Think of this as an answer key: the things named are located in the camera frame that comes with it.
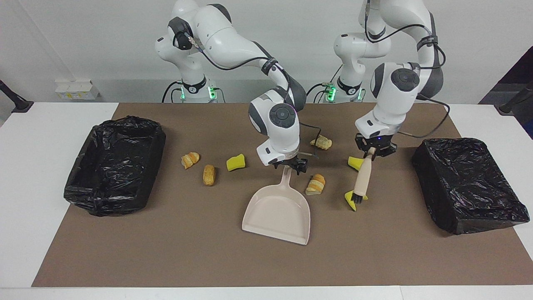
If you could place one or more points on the small striped croissant piece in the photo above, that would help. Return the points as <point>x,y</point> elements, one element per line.
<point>190,160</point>

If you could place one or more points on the beige plastic dustpan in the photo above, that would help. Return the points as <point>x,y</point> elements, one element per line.
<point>277,212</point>

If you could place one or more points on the yellow green sponge piece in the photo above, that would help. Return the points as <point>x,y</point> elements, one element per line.
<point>349,196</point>
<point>354,163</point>
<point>235,163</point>

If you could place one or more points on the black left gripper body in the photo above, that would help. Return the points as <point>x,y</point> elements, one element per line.
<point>377,141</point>

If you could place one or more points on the brown oval bread roll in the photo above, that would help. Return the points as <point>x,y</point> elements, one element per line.
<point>209,175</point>

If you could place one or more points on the long striped croissant piece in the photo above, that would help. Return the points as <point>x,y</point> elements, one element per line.
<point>315,185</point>

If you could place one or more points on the black clamp stand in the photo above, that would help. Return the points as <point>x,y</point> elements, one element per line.
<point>514,102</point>
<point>16,102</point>

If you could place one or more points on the brown table mat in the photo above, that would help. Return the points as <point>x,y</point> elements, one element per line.
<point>208,250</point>

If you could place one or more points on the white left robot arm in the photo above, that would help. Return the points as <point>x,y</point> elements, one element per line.
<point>395,91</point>

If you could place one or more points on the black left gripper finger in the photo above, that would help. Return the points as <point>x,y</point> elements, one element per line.
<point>364,151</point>
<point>386,150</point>

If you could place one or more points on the black bag-lined bin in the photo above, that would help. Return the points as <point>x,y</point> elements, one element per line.
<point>112,166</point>
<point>466,187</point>

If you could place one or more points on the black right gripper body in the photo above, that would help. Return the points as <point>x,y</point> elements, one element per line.
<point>291,161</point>

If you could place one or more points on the pale torn bread piece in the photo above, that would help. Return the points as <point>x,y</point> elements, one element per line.
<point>322,143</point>

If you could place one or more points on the beige hand brush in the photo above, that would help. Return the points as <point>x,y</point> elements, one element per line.
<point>363,177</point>

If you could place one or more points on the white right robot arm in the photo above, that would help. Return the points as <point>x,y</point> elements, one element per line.
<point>233,41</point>

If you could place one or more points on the white wall socket box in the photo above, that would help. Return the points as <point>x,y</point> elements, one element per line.
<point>77,91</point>

